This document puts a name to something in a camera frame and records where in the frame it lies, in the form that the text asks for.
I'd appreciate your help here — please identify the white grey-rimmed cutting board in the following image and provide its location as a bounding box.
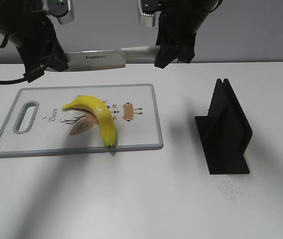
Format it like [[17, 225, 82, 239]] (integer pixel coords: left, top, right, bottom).
[[0, 84, 163, 158]]

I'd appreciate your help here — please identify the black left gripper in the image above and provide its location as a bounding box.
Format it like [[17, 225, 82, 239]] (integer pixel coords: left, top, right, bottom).
[[0, 0, 69, 83]]

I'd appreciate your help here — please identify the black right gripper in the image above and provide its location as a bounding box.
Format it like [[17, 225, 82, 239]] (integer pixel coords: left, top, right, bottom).
[[154, 0, 222, 68]]

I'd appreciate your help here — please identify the white-handled kitchen knife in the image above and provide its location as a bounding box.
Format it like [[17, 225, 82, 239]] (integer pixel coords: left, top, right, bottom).
[[65, 45, 160, 72]]

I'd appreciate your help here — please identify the yellow plastic banana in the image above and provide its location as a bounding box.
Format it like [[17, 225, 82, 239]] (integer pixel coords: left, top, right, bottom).
[[62, 95, 117, 148]]

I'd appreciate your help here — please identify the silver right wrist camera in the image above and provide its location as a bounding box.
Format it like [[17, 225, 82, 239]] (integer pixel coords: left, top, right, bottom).
[[137, 0, 160, 27]]

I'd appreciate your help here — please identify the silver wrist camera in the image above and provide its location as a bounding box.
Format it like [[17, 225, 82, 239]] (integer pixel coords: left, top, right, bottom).
[[137, 0, 160, 27], [42, 0, 75, 25]]

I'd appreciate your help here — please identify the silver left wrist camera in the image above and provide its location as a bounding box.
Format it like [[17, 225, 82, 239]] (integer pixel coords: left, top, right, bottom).
[[42, 0, 75, 25]]

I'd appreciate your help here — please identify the black knife stand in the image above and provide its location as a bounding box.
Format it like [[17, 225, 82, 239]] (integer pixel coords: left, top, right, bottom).
[[195, 78, 253, 174]]

